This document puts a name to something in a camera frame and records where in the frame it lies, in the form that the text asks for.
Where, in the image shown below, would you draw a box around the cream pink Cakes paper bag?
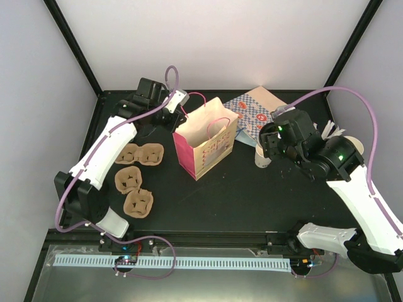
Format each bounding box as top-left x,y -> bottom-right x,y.
173,97 -> 238,181

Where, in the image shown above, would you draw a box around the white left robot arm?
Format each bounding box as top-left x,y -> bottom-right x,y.
54,78 -> 189,251

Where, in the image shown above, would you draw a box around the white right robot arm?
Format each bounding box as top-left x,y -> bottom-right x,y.
259,106 -> 402,274

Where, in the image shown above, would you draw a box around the blue checkered bakery paper bag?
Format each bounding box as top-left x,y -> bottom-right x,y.
224,86 -> 287,147

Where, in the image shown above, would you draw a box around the tall white paper cup stack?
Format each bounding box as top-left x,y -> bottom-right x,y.
347,137 -> 365,164

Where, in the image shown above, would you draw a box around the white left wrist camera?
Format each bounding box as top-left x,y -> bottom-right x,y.
166,90 -> 190,113

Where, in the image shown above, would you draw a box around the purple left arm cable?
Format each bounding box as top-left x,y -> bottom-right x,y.
54,66 -> 183,232

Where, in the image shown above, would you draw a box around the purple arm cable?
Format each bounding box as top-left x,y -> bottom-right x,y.
271,86 -> 403,240
54,66 -> 183,232

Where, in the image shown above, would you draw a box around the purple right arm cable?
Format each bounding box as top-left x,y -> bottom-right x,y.
271,86 -> 403,240

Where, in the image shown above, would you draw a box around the white slotted cable rail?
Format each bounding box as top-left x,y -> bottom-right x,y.
50,254 -> 314,272

